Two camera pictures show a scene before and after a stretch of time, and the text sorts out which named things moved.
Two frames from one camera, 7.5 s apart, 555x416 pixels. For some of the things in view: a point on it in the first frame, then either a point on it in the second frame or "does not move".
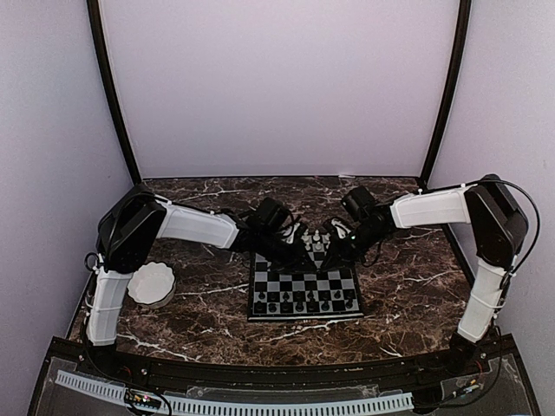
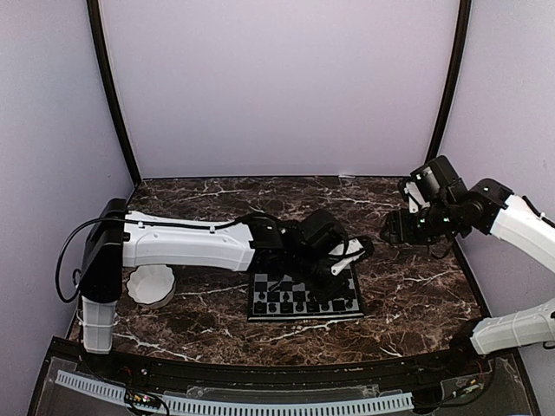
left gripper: (294, 263) to (327, 293)
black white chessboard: (311, 293) does not move
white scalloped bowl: (153, 285) does not move
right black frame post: (456, 75) does not move
